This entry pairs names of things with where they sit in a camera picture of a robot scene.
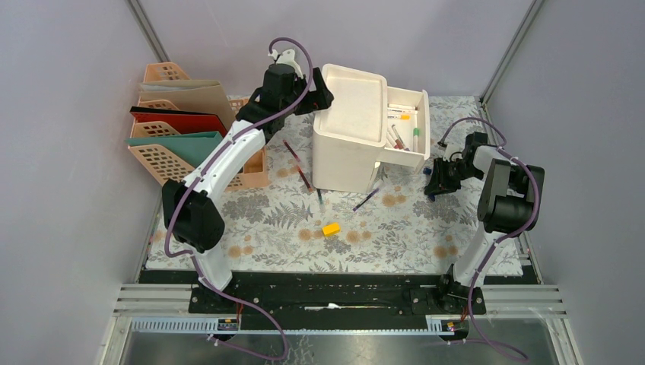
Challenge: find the yellow eraser block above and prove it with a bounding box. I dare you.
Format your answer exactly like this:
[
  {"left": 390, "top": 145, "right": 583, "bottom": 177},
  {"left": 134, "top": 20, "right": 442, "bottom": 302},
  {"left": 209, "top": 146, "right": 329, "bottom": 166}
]
[{"left": 322, "top": 223, "right": 341, "bottom": 236}]

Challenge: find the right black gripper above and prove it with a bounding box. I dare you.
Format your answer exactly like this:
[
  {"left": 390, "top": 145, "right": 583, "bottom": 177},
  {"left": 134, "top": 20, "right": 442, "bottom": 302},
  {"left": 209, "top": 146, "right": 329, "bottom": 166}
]
[{"left": 424, "top": 157, "right": 483, "bottom": 196}]

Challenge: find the yellow capped white marker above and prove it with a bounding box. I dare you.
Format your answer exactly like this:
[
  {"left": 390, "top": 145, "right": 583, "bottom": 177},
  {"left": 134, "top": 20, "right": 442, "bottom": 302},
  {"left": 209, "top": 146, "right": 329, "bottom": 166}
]
[{"left": 387, "top": 113, "right": 411, "bottom": 120}]

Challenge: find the floral table mat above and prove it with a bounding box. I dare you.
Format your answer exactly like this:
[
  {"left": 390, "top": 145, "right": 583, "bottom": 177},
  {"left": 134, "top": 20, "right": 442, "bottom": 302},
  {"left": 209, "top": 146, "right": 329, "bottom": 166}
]
[{"left": 145, "top": 94, "right": 525, "bottom": 277}]

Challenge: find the dark red capped marker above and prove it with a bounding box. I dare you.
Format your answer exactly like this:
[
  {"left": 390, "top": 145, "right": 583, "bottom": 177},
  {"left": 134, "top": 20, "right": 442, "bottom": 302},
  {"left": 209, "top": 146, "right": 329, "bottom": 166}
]
[{"left": 390, "top": 124, "right": 408, "bottom": 151}]

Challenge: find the aluminium corner frame post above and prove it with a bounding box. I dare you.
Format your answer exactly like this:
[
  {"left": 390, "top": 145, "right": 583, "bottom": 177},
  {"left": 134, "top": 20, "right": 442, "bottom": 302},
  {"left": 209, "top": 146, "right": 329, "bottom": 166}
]
[{"left": 125, "top": 0, "right": 170, "bottom": 62}]

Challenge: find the beige notebook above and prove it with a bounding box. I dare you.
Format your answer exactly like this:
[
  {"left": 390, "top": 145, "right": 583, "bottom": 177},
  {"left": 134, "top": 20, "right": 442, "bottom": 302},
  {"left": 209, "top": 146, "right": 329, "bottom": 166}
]
[{"left": 138, "top": 80, "right": 236, "bottom": 129}]

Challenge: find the red ring binder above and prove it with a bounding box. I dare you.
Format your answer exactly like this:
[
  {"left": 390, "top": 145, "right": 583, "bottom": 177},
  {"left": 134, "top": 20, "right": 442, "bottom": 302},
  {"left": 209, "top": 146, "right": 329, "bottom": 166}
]
[{"left": 130, "top": 106, "right": 228, "bottom": 138}]

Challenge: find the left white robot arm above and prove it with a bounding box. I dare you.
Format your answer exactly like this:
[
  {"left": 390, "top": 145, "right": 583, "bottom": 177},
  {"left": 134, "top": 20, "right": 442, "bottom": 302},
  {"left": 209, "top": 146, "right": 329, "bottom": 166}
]
[{"left": 162, "top": 49, "right": 334, "bottom": 313}]

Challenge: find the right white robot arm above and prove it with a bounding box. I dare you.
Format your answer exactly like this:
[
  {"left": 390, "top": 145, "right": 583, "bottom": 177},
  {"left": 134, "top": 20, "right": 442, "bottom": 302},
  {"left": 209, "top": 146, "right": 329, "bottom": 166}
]
[{"left": 424, "top": 132, "right": 545, "bottom": 313}]

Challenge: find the white three-drawer cabinet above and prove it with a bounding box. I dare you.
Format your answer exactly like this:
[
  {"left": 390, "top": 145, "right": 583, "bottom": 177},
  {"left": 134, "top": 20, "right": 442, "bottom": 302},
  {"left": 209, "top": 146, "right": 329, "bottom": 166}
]
[{"left": 312, "top": 64, "right": 387, "bottom": 193}]

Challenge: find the blue pen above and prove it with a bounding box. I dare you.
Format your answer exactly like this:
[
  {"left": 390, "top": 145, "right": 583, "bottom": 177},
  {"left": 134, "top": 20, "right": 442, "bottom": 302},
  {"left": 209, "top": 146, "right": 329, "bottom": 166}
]
[{"left": 352, "top": 188, "right": 380, "bottom": 212}]

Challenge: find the peach plastic file organizer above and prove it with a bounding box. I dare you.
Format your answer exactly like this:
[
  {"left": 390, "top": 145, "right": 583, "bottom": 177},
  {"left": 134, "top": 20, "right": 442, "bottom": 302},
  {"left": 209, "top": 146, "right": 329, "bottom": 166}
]
[{"left": 126, "top": 62, "right": 249, "bottom": 184}]

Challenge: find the white top drawer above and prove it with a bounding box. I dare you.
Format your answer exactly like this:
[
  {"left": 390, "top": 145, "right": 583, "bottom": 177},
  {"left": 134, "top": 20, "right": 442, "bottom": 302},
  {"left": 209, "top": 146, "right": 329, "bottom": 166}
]
[{"left": 379, "top": 87, "right": 431, "bottom": 172}]

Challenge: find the teal folder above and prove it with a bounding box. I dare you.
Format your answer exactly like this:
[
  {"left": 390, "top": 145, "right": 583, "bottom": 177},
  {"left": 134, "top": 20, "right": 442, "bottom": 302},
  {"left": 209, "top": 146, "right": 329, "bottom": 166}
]
[{"left": 126, "top": 132, "right": 223, "bottom": 167}]

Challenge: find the orange clear pen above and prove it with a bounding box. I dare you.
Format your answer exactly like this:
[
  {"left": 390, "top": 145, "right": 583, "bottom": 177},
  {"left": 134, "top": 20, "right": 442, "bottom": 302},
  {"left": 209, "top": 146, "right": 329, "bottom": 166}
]
[{"left": 296, "top": 166, "right": 314, "bottom": 192}]

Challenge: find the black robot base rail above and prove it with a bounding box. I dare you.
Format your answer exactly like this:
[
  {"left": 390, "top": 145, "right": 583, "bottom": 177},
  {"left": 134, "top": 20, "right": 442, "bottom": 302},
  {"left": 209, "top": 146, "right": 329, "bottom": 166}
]
[{"left": 138, "top": 269, "right": 540, "bottom": 331}]

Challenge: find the green capped white marker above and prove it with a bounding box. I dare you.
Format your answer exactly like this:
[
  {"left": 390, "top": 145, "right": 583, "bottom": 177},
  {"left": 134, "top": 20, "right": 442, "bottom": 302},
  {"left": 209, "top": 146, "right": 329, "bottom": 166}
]
[{"left": 412, "top": 128, "right": 420, "bottom": 152}]

